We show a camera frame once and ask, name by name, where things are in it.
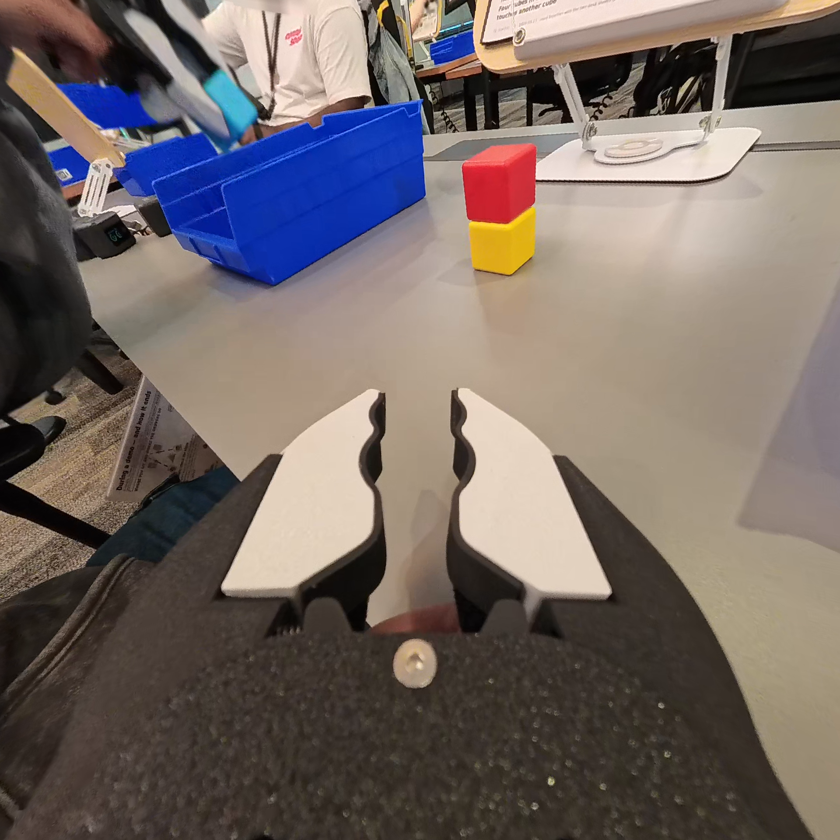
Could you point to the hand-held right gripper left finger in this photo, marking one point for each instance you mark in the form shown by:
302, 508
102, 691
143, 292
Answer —
308, 518

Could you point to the blue plastic bin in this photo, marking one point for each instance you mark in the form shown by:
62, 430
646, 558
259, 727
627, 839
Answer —
98, 105
453, 49
315, 197
164, 164

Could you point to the black office chair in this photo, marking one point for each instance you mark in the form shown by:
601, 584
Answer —
26, 446

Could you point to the person's left hand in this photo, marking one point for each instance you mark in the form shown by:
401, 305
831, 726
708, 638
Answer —
46, 33

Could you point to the blue denim jacket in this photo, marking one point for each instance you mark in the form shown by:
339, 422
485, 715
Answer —
394, 65

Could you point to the person's left forearm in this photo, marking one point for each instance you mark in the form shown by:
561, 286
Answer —
39, 262

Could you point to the person's blue jeans leg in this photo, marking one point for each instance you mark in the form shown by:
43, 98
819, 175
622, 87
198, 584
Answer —
170, 518

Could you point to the printed paper sheet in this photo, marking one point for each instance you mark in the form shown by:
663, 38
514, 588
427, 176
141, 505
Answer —
157, 446

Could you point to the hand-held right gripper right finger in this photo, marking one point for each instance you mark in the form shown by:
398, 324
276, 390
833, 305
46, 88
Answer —
531, 518

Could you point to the printed instruction sheet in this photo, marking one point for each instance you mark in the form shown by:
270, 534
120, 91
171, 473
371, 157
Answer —
512, 13

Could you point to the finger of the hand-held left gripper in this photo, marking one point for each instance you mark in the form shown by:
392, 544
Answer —
177, 72
197, 39

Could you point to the cyan cube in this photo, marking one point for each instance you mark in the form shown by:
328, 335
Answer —
233, 105

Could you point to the small black device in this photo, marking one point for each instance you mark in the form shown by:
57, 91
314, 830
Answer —
105, 236

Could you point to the yellow cube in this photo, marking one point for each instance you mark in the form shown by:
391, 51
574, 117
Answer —
499, 243

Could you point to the grey desk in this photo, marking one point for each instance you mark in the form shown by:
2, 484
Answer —
623, 341

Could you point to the red cube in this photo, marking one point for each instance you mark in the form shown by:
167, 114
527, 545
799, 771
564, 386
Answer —
495, 184

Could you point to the small wooden board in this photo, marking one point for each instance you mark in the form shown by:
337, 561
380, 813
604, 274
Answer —
59, 105

